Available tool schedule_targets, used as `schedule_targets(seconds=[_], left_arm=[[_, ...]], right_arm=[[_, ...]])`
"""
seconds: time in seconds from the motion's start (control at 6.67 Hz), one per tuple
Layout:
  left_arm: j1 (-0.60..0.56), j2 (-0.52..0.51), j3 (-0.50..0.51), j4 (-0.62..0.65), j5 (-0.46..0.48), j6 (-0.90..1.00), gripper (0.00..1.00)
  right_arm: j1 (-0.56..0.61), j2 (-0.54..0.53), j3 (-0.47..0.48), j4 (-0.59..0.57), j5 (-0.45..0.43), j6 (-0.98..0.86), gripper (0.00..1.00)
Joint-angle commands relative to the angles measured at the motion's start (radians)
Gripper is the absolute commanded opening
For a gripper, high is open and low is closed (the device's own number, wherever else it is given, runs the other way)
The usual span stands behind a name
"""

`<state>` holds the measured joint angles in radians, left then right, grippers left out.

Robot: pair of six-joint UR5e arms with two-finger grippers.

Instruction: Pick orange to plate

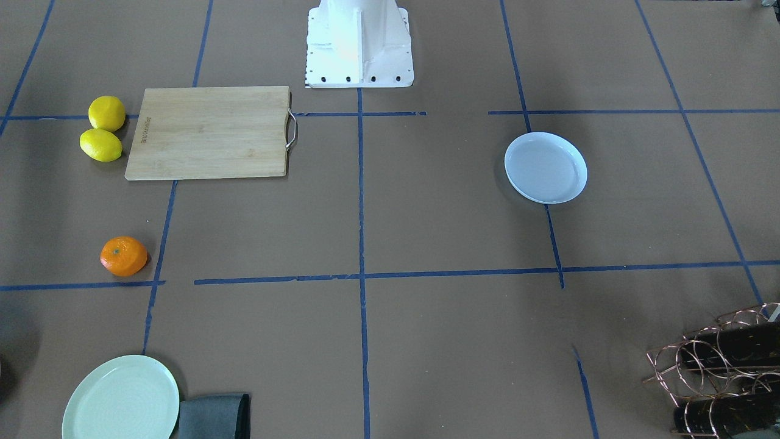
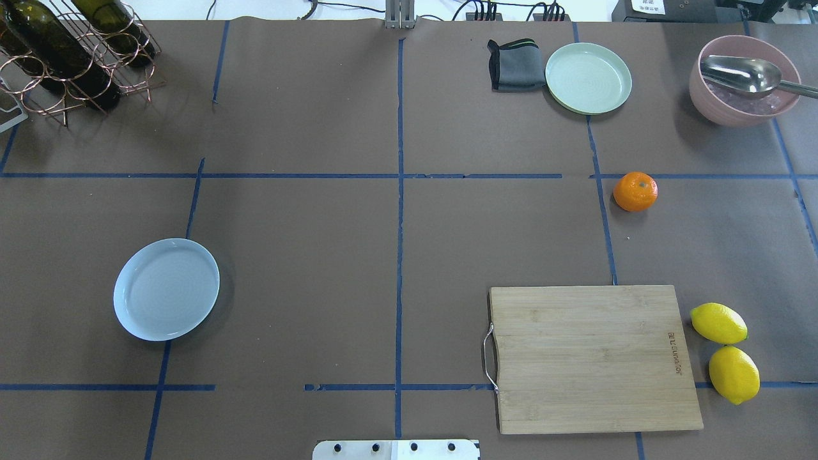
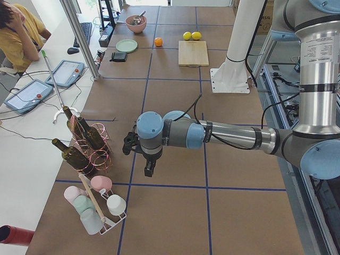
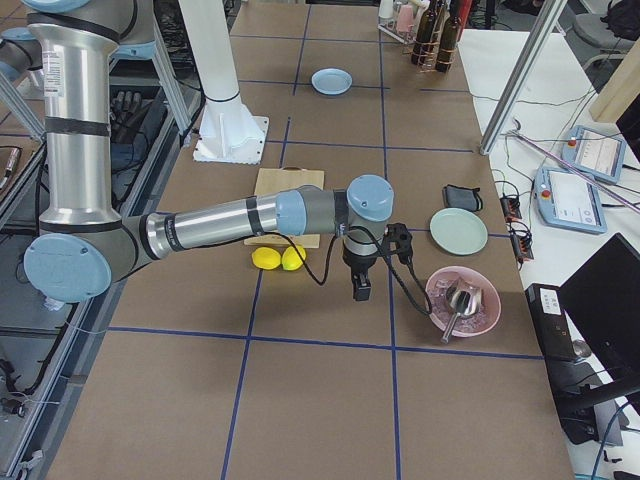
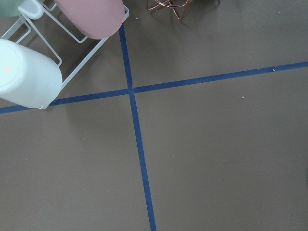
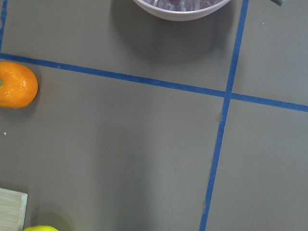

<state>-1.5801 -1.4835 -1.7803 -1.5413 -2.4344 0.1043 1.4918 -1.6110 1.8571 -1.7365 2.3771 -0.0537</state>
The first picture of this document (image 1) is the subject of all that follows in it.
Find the folded grey cloth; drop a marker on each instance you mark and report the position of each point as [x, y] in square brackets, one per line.
[215, 416]

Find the orange fruit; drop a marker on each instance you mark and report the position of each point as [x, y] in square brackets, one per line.
[123, 256]

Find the copper wire bottle rack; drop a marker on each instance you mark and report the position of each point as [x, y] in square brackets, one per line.
[723, 378]

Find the dark wine bottle lower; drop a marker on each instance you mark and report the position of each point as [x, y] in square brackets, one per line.
[745, 416]

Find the pale green plate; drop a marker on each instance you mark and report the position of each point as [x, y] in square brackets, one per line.
[131, 396]

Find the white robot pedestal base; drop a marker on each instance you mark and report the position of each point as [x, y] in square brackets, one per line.
[358, 44]

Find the light blue plate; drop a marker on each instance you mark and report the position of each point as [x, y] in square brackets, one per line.
[545, 168]

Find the bamboo cutting board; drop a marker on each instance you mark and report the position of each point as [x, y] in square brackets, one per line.
[195, 133]

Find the lower yellow lemon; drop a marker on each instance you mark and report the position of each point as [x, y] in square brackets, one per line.
[101, 145]

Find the yellow lemon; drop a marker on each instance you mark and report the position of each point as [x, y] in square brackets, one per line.
[101, 145]
[106, 113]

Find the upper yellow lemon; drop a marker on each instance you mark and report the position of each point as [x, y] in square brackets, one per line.
[106, 113]

